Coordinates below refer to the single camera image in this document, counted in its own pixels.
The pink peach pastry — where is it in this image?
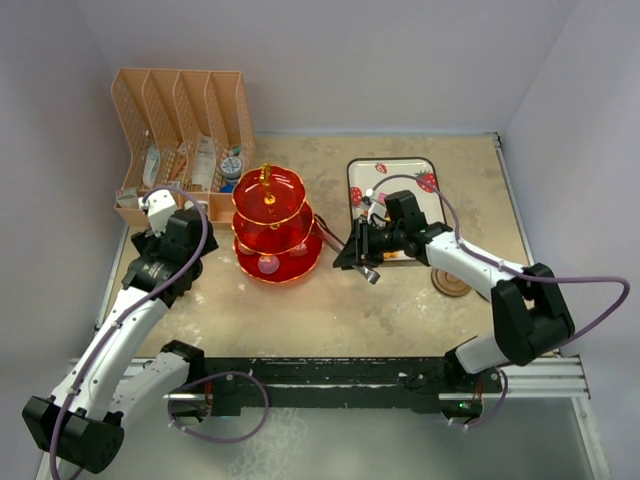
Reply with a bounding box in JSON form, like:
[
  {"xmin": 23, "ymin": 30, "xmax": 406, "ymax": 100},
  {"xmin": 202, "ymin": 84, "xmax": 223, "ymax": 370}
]
[{"xmin": 237, "ymin": 243, "xmax": 255, "ymax": 255}]

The purple cable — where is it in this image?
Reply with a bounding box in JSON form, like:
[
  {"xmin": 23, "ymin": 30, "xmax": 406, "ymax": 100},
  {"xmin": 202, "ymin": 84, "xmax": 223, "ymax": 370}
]
[
  {"xmin": 369, "ymin": 173, "xmax": 632, "ymax": 346},
  {"xmin": 48, "ymin": 187, "xmax": 209, "ymax": 480}
]

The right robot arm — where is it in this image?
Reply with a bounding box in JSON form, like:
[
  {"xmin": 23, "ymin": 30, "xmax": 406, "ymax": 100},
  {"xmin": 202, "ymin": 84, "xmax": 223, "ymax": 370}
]
[{"xmin": 333, "ymin": 190, "xmax": 575, "ymax": 391}]

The white strawberry enamel tray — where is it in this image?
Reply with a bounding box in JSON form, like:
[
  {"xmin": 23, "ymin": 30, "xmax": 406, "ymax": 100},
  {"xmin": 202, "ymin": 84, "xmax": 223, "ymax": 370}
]
[{"xmin": 352, "ymin": 159, "xmax": 456, "ymax": 268}]

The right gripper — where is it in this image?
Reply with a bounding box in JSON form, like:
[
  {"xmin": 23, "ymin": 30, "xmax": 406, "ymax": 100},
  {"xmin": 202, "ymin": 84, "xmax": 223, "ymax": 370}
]
[{"xmin": 333, "ymin": 218, "xmax": 405, "ymax": 271}]

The white blue tube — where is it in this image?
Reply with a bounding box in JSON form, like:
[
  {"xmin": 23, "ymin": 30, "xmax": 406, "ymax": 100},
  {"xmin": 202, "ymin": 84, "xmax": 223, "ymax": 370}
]
[{"xmin": 142, "ymin": 144, "xmax": 160, "ymax": 188}]

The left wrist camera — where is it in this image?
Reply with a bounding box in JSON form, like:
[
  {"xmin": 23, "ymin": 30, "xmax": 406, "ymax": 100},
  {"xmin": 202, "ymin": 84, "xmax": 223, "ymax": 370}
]
[{"xmin": 138, "ymin": 188, "xmax": 178, "ymax": 237}]

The peach desk file organizer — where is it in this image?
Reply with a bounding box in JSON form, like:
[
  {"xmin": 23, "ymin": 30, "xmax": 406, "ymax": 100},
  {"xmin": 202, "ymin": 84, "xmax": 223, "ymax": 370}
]
[{"xmin": 111, "ymin": 68, "xmax": 256, "ymax": 229}]

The pink heart cake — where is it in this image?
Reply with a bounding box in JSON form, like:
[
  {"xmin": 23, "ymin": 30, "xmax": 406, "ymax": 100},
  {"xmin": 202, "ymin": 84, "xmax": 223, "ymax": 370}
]
[{"xmin": 289, "ymin": 242, "xmax": 308, "ymax": 257}]

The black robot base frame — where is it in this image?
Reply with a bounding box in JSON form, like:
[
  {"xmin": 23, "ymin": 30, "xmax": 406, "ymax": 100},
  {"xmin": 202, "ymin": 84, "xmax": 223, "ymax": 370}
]
[{"xmin": 162, "ymin": 340, "xmax": 504, "ymax": 419}]

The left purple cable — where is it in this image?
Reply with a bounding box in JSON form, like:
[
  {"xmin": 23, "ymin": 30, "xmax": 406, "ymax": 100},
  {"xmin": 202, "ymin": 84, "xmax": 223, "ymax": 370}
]
[{"xmin": 48, "ymin": 187, "xmax": 209, "ymax": 480}]

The left brown round coaster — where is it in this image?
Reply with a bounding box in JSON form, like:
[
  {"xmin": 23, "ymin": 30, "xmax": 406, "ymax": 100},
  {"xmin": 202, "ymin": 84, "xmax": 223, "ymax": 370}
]
[{"xmin": 431, "ymin": 268, "xmax": 472, "ymax": 298}]

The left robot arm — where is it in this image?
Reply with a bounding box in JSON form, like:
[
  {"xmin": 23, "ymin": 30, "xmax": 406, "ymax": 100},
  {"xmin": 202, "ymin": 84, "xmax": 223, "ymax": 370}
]
[{"xmin": 22, "ymin": 209, "xmax": 218, "ymax": 479}]

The small carton box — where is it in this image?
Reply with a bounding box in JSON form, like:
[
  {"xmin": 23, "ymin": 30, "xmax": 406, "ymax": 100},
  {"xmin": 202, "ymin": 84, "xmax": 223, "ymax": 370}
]
[{"xmin": 116, "ymin": 187, "xmax": 139, "ymax": 209}]

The red three-tier cake stand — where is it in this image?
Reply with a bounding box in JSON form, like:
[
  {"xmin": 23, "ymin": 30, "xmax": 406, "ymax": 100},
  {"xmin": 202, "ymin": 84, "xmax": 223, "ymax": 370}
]
[{"xmin": 231, "ymin": 163, "xmax": 323, "ymax": 284}]

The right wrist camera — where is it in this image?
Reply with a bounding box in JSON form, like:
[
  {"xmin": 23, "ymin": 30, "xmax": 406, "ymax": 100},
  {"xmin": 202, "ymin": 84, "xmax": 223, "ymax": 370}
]
[{"xmin": 361, "ymin": 189, "xmax": 387, "ymax": 218}]

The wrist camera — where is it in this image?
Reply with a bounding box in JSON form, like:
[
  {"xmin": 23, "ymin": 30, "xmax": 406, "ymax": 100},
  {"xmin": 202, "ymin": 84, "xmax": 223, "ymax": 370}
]
[
  {"xmin": 361, "ymin": 189, "xmax": 387, "ymax": 218},
  {"xmin": 138, "ymin": 188, "xmax": 178, "ymax": 237}
]

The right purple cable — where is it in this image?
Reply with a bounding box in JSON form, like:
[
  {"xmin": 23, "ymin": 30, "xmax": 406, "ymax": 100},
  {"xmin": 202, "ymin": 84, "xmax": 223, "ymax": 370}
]
[{"xmin": 369, "ymin": 173, "xmax": 632, "ymax": 346}]

